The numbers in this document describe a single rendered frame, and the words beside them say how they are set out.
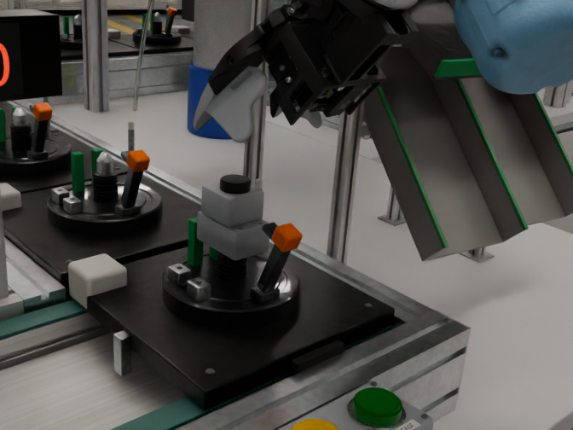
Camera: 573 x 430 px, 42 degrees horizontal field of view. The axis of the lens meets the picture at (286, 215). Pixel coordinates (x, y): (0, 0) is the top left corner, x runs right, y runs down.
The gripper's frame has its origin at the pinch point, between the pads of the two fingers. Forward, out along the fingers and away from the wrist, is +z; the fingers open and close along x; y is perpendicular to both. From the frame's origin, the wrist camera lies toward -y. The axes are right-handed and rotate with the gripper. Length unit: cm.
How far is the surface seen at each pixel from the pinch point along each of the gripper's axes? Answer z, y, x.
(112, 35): 108, -92, 67
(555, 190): 5, 17, 48
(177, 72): 97, -69, 73
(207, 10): 54, -55, 54
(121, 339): 14.0, 13.9, -13.2
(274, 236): 2.3, 12.3, -1.1
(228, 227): 6.6, 8.8, -2.1
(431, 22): -4.8, -4.7, 28.3
